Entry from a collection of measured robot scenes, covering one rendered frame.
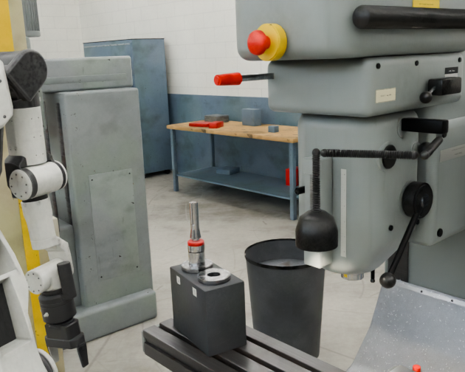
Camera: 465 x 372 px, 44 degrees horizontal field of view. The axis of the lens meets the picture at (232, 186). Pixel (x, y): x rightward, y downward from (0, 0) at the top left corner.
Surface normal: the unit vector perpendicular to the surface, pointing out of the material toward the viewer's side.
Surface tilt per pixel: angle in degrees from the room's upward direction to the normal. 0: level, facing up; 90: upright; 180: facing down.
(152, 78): 90
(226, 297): 90
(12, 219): 90
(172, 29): 90
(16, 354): 80
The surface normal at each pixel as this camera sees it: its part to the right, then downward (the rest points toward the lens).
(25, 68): 0.86, 0.08
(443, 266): -0.74, 0.18
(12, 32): 0.67, 0.14
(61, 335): -0.44, 0.22
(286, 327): -0.04, 0.29
